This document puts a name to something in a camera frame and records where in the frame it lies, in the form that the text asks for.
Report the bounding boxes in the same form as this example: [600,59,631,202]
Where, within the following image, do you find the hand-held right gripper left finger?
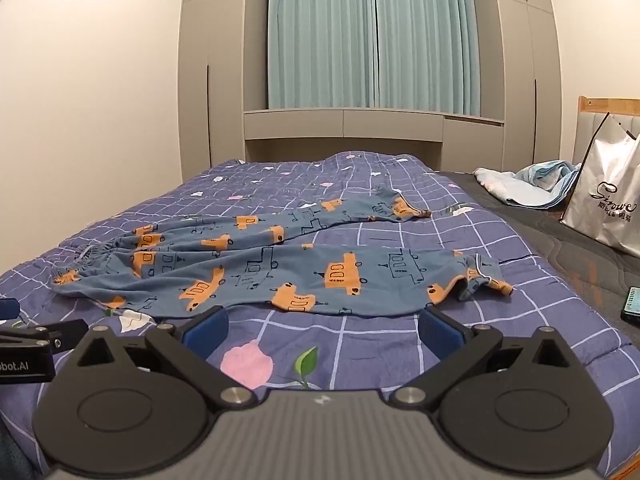
[74,305,258,411]

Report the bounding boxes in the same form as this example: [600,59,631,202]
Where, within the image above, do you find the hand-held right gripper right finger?
[391,306,572,409]

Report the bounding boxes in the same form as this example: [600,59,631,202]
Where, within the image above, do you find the blue pants with orange cars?
[50,186,515,317]

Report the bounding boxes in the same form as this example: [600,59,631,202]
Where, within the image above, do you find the purple checked blanket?
[0,151,603,480]

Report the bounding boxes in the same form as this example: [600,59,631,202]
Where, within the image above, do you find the dark cloth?
[0,410,37,480]

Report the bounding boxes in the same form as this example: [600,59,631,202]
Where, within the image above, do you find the light blue crumpled cloth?
[473,160,584,211]

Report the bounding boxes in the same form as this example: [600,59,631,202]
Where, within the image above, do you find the black smartphone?
[620,286,640,322]

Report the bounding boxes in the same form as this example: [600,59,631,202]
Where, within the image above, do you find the white shopping bag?
[559,111,640,257]

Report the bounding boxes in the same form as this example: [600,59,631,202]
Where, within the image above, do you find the wooden padded headboard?
[573,95,640,165]

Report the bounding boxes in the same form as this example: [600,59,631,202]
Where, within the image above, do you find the grey tall wardrobe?
[472,0,565,177]
[177,0,272,186]

